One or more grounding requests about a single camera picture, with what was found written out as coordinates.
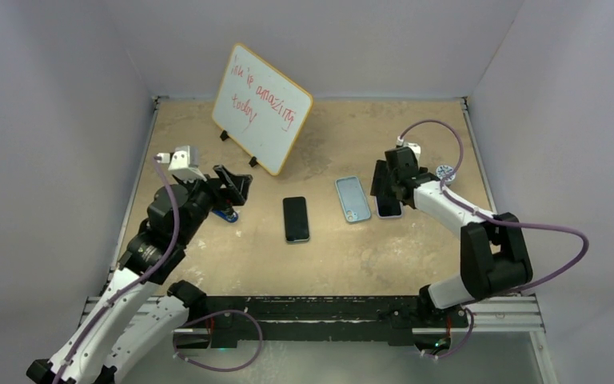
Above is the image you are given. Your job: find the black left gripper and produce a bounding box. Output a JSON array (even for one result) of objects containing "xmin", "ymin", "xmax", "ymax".
[{"xmin": 177, "ymin": 165, "xmax": 251, "ymax": 245}]

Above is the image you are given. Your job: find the light blue phone case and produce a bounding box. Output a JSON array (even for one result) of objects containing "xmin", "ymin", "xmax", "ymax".
[{"xmin": 335, "ymin": 176, "xmax": 371, "ymax": 224}]

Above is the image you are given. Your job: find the black smartphone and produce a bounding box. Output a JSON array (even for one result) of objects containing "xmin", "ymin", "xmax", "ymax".
[{"xmin": 282, "ymin": 197, "xmax": 310, "ymax": 243}]

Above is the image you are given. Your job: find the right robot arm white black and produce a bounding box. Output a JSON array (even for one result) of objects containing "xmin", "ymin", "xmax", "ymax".
[{"xmin": 370, "ymin": 146, "xmax": 533, "ymax": 326}]

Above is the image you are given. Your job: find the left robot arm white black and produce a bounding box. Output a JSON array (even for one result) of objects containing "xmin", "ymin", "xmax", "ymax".
[{"xmin": 26, "ymin": 163, "xmax": 253, "ymax": 383}]

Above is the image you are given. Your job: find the yellow framed whiteboard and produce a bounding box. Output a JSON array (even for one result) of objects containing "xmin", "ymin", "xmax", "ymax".
[{"xmin": 212, "ymin": 43, "xmax": 313, "ymax": 176}]

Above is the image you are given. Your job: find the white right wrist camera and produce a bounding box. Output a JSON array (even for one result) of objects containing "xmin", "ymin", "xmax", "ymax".
[{"xmin": 396, "ymin": 136, "xmax": 421, "ymax": 162}]

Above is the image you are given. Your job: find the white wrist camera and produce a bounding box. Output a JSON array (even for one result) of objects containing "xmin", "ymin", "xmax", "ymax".
[
  {"xmin": 396, "ymin": 136, "xmax": 421, "ymax": 162},
  {"xmin": 156, "ymin": 146, "xmax": 206, "ymax": 183}
]

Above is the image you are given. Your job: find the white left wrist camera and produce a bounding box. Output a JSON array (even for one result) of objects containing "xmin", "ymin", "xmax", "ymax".
[{"xmin": 156, "ymin": 146, "xmax": 206, "ymax": 183}]

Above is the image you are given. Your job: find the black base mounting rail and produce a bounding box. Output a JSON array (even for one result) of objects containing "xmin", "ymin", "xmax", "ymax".
[{"xmin": 173, "ymin": 295, "xmax": 469, "ymax": 350}]

